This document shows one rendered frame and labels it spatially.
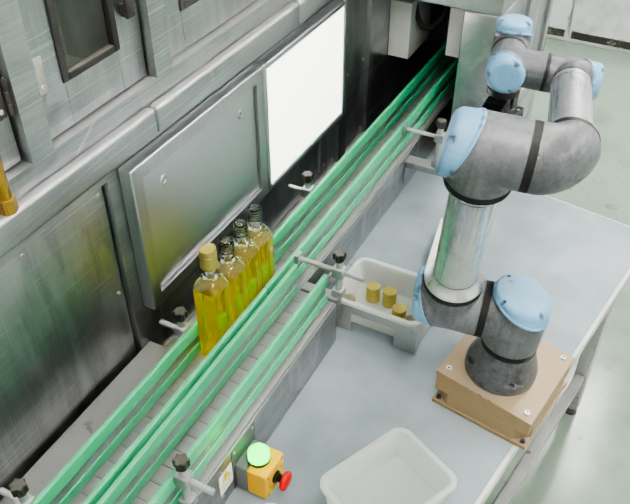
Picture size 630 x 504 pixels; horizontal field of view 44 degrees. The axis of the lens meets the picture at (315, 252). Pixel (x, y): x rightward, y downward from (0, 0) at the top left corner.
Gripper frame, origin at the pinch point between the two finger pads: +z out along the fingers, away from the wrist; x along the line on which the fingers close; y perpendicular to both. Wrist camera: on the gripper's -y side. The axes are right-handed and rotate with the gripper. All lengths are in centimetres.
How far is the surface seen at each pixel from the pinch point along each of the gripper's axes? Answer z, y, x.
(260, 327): 18, -58, 21
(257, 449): 24, -79, 5
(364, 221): 26.2, -4.4, 29.8
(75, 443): 21, -100, 32
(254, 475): 27, -82, 3
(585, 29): 98, 317, 79
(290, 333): 16, -57, 13
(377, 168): 17.2, 7.4, 33.8
